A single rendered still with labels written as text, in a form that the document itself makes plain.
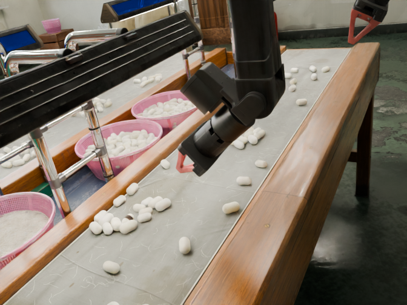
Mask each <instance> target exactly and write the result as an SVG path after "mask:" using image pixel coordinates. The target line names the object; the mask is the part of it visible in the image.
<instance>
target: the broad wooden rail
mask: <svg viewBox="0 0 407 305"><path fill-rule="evenodd" d="M379 52H380V43H379V42H368V43H357V44H355V46H353V47H352V49H351V50H350V52H349V53H348V55H347V56H346V58H345V59H344V61H343V62H342V64H341V66H340V67H339V69H338V70H337V71H336V73H335V75H334V76H333V78H332V79H331V81H330V82H329V84H328V85H327V87H326V88H325V90H324V91H323V93H322V94H321V96H320V97H319V99H318V101H317V102H316V104H315V105H314V106H313V108H312V110H311V111H310V112H309V114H308V116H307V117H306V119H305V120H304V122H303V123H302V125H301V126H300V128H299V129H298V131H297V132H296V134H295V136H294V137H293V139H292V140H291V141H290V143H289V145H288V146H287V148H286V149H285V151H284V152H283V154H282V155H281V157H280V159H279V160H278V161H277V163H276V164H275V166H274V168H273V169H272V171H271V172H270V174H269V175H268V177H267V178H266V180H265V181H264V183H263V184H262V186H261V187H260V189H259V190H258V192H257V194H256V195H255V196H254V198H253V199H252V201H251V203H250V204H249V206H248V207H247V209H246V210H245V212H244V213H243V215H242V216H241V218H240V220H239V221H238V222H237V224H236V225H235V227H234V229H233V230H232V231H231V233H230V235H229V236H228V238H227V239H226V241H225V242H224V244H223V245H222V247H221V248H220V250H219V251H218V253H217V255H216V256H215V258H214V259H213V261H212V262H211V264H210V265H209V267H208V268H207V270H206V271H205V273H204V274H203V276H202V278H201V279H200V280H199V282H198V283H197V285H196V287H195V288H194V290H193V291H192V293H191V294H190V296H189V297H188V299H187V300H186V302H185V303H184V305H294V302H295V300H296V297H297V294H298V292H299V289H300V287H301V284H302V281H303V278H304V276H305V273H306V270H307V268H308V265H309V263H310V260H311V257H312V255H313V252H314V249H315V247H316V244H317V241H318V239H319V236H320V233H321V231H322V228H323V225H324V223H325V220H326V217H327V215H328V212H329V209H330V207H331V204H332V202H333V199H334V196H335V194H336V191H337V188H338V185H339V183H340V180H341V178H342V175H343V172H344V170H345V166H346V164H347V161H348V159H349V156H350V153H351V151H352V148H353V146H354V143H355V141H356V138H357V135H358V133H359V129H360V127H361V124H362V122H363V119H364V116H365V114H366V111H367V109H368V105H369V103H370V101H371V98H372V95H373V92H374V90H375V87H376V85H377V82H378V72H379Z"/></svg>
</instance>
